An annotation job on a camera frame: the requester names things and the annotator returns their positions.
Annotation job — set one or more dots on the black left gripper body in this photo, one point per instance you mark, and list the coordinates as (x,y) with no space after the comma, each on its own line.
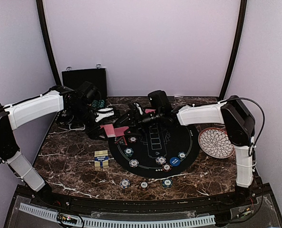
(90,129)

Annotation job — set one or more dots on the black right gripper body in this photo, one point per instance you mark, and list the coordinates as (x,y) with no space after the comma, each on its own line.
(143,121)

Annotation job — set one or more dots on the red card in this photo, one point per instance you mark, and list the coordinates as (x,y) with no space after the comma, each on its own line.
(120,131)
(149,111)

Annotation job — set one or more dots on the red backed card deck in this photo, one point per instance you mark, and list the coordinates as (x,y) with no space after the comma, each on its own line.
(109,130)

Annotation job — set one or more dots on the brown chips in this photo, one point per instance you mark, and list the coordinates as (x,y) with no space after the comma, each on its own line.
(132,139)
(166,167)

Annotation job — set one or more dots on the green chips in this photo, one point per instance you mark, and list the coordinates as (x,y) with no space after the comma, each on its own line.
(128,152)
(181,155)

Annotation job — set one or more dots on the blue small blind button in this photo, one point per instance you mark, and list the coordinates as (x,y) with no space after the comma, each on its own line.
(174,161)

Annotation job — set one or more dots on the blue white chip stack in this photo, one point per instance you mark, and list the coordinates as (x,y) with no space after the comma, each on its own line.
(125,183)

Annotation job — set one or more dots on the brown white chip stack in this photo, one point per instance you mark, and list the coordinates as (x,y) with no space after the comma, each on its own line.
(143,185)

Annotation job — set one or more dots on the green blue chip stack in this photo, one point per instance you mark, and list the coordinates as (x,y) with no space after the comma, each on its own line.
(167,183)

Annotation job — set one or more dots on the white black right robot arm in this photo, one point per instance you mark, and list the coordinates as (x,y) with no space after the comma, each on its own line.
(232,113)

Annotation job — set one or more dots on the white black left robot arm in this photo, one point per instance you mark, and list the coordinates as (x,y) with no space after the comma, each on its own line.
(55,100)

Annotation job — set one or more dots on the green chip row right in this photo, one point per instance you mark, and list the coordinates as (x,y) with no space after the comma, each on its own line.
(98,104)

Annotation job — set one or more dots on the blue gold card box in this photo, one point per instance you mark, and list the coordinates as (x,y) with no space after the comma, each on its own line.
(101,159)

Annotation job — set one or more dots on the round black poker mat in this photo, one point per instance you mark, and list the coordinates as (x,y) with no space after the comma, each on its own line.
(162,139)

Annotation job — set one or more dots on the black poker chip case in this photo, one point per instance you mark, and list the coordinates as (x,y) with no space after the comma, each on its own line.
(83,78)

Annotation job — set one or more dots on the floral patterned ceramic plate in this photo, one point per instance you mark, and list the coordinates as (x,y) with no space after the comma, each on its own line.
(215,143)

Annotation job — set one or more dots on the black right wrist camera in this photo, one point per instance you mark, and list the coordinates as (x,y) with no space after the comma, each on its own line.
(159,101)

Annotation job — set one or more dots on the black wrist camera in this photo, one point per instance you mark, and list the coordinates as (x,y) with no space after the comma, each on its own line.
(88,91)
(159,101)

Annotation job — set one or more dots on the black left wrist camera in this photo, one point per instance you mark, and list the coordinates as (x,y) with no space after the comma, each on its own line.
(88,91)

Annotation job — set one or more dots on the white slotted cable duct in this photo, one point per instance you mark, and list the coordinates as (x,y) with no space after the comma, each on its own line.
(121,222)

